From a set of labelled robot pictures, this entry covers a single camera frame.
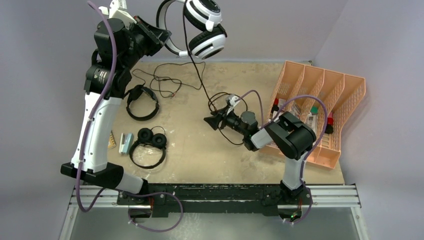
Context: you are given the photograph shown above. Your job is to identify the small white box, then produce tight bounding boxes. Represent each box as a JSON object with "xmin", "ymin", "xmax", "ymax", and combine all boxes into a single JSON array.
[{"xmin": 277, "ymin": 98, "xmax": 286, "ymax": 112}]

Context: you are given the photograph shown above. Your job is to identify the white and black headphones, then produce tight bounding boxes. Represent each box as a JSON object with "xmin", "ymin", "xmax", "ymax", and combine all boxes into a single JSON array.
[{"xmin": 165, "ymin": 0, "xmax": 228, "ymax": 60}]

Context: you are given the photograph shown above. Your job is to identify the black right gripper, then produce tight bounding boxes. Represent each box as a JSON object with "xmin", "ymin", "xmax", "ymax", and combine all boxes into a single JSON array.
[{"xmin": 204, "ymin": 104, "xmax": 248, "ymax": 136}]

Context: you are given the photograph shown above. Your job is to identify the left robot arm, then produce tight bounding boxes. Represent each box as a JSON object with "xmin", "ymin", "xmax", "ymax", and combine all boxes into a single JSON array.
[{"xmin": 60, "ymin": 16, "xmax": 171, "ymax": 205}]

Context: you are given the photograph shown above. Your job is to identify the large white staples box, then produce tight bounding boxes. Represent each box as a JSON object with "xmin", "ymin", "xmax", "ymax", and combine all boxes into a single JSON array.
[{"xmin": 305, "ymin": 112, "xmax": 317, "ymax": 129}]

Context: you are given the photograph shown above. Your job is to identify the braided black headphone cable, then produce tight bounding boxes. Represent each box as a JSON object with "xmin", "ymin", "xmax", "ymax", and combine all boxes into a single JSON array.
[{"xmin": 182, "ymin": 13, "xmax": 249, "ymax": 147}]

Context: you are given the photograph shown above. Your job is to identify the green cap object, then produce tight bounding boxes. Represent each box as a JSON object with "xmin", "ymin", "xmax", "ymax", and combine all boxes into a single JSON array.
[{"xmin": 310, "ymin": 106, "xmax": 319, "ymax": 115}]

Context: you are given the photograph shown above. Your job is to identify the black over-ear headphones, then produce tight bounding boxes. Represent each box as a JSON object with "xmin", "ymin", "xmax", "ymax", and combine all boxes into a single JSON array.
[{"xmin": 128, "ymin": 126, "xmax": 168, "ymax": 170}]

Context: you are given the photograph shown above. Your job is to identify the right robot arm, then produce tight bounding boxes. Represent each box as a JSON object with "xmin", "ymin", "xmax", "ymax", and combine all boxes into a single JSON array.
[{"xmin": 203, "ymin": 108, "xmax": 317, "ymax": 204}]

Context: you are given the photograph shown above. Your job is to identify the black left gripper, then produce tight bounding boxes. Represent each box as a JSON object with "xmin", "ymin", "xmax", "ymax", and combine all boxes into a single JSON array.
[{"xmin": 121, "ymin": 15, "xmax": 171, "ymax": 70}]

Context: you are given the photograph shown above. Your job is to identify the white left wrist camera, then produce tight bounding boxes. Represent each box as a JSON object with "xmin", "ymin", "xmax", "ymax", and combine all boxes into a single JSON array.
[{"xmin": 98, "ymin": 0, "xmax": 136, "ymax": 26}]

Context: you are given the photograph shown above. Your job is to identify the black headband headset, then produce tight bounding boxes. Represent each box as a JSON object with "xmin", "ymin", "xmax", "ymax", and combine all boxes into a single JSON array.
[{"xmin": 124, "ymin": 84, "xmax": 160, "ymax": 122}]

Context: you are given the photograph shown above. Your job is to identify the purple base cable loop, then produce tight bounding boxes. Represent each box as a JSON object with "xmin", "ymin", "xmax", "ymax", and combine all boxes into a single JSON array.
[{"xmin": 127, "ymin": 192, "xmax": 184, "ymax": 234}]

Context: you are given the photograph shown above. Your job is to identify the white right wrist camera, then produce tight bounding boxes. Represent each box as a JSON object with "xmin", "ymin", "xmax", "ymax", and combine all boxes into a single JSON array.
[{"xmin": 226, "ymin": 94, "xmax": 240, "ymax": 113}]

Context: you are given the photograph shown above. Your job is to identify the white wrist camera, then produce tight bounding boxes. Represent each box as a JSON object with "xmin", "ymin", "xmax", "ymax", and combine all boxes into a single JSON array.
[
  {"xmin": 98, "ymin": 0, "xmax": 136, "ymax": 26},
  {"xmin": 226, "ymin": 94, "xmax": 240, "ymax": 113}
]

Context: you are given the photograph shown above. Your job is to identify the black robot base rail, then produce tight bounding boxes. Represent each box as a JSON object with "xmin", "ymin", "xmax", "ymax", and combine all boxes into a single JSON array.
[{"xmin": 117, "ymin": 182, "xmax": 313, "ymax": 222}]

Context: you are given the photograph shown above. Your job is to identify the thin black headset cable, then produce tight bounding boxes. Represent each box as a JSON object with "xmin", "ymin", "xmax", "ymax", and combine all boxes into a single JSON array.
[{"xmin": 131, "ymin": 61, "xmax": 207, "ymax": 99}]

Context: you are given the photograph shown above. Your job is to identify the peach plastic file organizer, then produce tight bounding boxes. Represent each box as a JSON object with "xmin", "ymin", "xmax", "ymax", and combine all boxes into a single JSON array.
[{"xmin": 265, "ymin": 61, "xmax": 366, "ymax": 170}]

